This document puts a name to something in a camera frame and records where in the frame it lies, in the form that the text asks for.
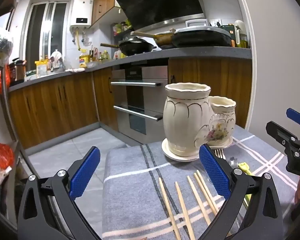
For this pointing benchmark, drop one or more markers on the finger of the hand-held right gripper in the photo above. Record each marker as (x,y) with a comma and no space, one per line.
(297,117)
(280,132)

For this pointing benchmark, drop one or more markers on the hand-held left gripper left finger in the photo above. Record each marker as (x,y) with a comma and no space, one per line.
(86,170)

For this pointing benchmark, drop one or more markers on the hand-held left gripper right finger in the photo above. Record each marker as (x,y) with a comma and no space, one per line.
(213,170)

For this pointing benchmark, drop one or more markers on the cream ceramic utensil holder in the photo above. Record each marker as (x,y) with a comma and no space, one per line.
(182,120)

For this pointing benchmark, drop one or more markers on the metal fork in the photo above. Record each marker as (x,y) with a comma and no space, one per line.
(218,153)

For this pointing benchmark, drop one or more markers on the grey plaid tablecloth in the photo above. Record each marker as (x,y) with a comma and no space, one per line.
(130,170)

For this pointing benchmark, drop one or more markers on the wooden base cabinets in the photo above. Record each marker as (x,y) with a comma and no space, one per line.
(52,100)

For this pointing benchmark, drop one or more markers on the red plastic bag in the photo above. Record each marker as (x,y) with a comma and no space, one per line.
(2,155)

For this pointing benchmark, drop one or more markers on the stainless steel oven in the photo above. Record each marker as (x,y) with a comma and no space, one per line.
(137,92)

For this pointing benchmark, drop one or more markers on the yellow oil bottle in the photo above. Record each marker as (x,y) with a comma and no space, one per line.
(83,60)

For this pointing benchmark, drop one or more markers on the yellow packet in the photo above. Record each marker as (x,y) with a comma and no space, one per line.
(41,67)

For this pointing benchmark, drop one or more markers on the dark green appliance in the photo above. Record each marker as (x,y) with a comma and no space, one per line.
(227,30)

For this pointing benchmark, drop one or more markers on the white cloth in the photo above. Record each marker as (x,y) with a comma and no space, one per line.
(56,56)

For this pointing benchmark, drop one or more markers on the dark jar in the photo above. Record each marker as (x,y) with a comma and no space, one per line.
(19,71)

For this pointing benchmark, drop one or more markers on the grey kitchen countertop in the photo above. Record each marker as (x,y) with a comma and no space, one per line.
(190,52)

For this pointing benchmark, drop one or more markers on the grey electric griddle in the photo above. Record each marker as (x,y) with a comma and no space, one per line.
(200,37)

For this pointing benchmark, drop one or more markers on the black wok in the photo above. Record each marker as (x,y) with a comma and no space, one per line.
(137,47)

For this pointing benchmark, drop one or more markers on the yellow frying pan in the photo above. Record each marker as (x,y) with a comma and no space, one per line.
(165,38)

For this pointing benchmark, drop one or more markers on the kitchen window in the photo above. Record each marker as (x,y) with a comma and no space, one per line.
(37,30)

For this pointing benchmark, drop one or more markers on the white water heater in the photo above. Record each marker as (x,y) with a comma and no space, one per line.
(81,12)

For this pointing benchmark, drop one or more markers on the black range hood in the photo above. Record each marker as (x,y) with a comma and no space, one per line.
(160,0)

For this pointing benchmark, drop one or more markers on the wall socket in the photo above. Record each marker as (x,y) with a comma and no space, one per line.
(215,23)

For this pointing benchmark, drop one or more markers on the wooden wall cabinets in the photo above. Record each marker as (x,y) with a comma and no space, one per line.
(102,2)

